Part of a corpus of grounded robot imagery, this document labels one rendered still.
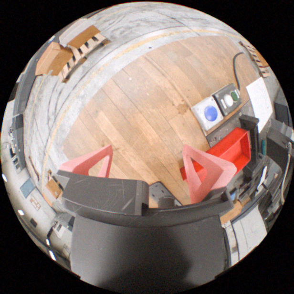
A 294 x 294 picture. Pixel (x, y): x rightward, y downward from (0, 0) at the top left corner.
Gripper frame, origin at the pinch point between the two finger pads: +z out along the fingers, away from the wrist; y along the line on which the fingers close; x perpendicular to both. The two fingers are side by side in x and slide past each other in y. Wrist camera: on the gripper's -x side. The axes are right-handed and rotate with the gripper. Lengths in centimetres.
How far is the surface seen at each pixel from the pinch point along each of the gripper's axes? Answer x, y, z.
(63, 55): -96, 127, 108
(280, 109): -79, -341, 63
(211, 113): -2.9, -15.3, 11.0
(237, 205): 39, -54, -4
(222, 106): -5.4, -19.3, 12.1
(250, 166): 10.3, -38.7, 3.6
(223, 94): -8.9, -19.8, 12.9
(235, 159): 11.1, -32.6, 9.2
